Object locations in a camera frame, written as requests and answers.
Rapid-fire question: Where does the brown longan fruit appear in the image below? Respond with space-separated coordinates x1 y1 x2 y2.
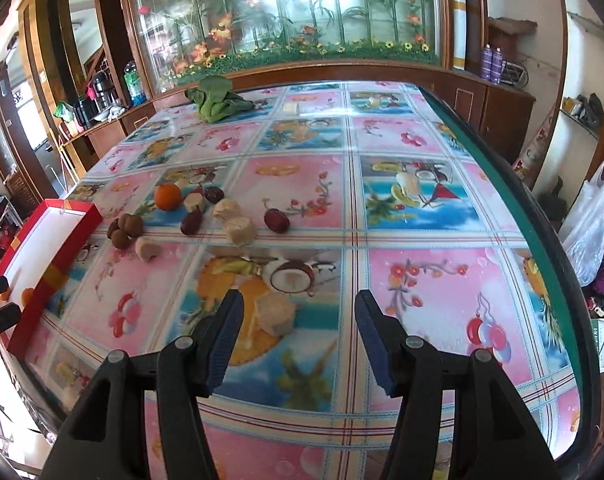
107 218 120 238
122 214 144 238
110 230 132 250

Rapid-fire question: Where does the large orange tangerine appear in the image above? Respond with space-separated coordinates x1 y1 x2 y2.
153 182 183 211

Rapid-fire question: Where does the dark red jujube date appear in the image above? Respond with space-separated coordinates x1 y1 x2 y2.
180 208 203 236
264 208 290 234

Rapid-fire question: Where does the small orange tangerine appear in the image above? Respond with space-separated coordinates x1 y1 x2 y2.
21 287 34 307

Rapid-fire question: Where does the red white shallow box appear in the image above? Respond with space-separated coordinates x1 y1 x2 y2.
0 198 102 360

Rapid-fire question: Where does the white plastic bag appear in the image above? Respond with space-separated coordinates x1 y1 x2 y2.
559 161 604 287

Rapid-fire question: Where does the black coffee maker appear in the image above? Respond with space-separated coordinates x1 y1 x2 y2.
93 70 116 112

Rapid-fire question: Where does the green plastic bottle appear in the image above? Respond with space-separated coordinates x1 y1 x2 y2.
124 61 147 106

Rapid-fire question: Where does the colourful fruit print tablecloth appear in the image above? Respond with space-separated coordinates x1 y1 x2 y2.
25 81 580 479

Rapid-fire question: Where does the green leafy bok choy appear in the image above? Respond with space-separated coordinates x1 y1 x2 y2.
185 75 255 124

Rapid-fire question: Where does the wooden sideboard cabinet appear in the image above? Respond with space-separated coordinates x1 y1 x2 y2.
428 72 535 164

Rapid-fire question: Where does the small beige yam piece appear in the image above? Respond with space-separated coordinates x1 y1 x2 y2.
282 102 300 116

